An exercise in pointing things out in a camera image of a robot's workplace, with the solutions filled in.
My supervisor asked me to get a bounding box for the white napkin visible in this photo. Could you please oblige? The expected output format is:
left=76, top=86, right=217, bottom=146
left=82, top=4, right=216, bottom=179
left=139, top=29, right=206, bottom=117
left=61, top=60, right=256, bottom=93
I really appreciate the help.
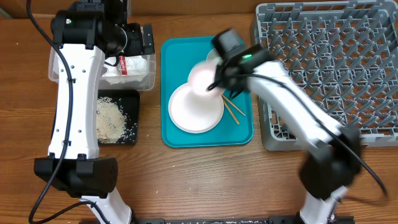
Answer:
left=102, top=55, right=148, bottom=85

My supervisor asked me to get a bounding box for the red snack wrapper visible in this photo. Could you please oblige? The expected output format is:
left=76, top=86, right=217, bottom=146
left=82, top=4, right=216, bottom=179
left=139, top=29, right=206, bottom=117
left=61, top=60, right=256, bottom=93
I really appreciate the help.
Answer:
left=119, top=55, right=127, bottom=75

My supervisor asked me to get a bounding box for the pink bowl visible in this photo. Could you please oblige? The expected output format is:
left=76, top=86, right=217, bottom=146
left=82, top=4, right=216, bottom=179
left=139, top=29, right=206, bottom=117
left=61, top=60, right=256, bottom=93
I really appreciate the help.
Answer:
left=188, top=60, right=224, bottom=98

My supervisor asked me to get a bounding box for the pile of rice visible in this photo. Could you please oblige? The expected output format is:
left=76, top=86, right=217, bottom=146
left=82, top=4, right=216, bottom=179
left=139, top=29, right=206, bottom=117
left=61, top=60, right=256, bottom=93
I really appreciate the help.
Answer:
left=96, top=96, right=136, bottom=144

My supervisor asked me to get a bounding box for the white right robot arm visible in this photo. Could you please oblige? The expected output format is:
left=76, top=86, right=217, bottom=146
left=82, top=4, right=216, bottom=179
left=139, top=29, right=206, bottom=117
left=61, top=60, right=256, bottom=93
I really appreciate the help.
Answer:
left=208, top=29, right=362, bottom=223

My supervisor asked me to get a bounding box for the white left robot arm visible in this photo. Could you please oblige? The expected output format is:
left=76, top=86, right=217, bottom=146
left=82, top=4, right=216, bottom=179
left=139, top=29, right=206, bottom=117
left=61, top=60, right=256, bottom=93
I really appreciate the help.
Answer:
left=34, top=0, right=155, bottom=223

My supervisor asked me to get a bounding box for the grey dishwasher rack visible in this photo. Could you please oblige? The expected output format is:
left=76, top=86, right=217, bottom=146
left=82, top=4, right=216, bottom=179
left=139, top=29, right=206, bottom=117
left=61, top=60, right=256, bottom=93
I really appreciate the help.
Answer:
left=252, top=1, right=397, bottom=147

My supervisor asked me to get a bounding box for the wooden chopstick upper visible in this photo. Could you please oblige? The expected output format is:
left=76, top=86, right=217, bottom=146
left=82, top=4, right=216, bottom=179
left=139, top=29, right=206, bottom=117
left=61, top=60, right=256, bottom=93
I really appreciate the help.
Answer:
left=222, top=95, right=246, bottom=116

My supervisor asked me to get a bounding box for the wooden chopstick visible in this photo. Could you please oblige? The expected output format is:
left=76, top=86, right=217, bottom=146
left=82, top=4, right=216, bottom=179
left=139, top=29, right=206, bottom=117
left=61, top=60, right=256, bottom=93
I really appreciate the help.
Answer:
left=222, top=95, right=246, bottom=116
left=223, top=100, right=240, bottom=125

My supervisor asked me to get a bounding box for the grey-green bowl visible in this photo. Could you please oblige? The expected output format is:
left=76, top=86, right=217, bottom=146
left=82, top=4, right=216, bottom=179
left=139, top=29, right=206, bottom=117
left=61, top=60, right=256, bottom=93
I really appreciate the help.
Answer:
left=206, top=49, right=221, bottom=62

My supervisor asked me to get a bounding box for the wooden chopstick lower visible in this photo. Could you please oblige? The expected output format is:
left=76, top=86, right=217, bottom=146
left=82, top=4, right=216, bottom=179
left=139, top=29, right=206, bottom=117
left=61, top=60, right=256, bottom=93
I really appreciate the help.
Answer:
left=223, top=100, right=240, bottom=125

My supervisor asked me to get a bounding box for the teal plastic tray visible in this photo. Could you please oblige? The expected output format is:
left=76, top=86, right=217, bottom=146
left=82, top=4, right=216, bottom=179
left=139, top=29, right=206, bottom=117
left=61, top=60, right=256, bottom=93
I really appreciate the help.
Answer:
left=160, top=36, right=254, bottom=148

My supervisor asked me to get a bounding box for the clear plastic bin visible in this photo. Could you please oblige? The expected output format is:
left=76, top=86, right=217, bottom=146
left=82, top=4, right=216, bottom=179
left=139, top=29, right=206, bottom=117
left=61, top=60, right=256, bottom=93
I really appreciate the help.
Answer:
left=49, top=24, right=156, bottom=91

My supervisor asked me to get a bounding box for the white round plate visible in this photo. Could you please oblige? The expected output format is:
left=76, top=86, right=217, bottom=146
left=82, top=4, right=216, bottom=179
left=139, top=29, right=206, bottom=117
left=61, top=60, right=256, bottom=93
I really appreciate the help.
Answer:
left=168, top=83, right=224, bottom=134

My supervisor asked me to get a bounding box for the black tray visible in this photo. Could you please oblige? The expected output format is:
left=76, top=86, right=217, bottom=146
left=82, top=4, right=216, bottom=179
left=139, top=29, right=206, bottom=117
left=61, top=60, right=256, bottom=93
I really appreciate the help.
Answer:
left=50, top=89, right=141, bottom=146

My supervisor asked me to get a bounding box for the black rail at table edge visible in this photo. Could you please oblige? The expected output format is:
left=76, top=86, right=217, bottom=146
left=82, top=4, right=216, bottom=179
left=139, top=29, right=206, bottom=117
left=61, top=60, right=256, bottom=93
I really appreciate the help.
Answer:
left=138, top=216, right=300, bottom=224

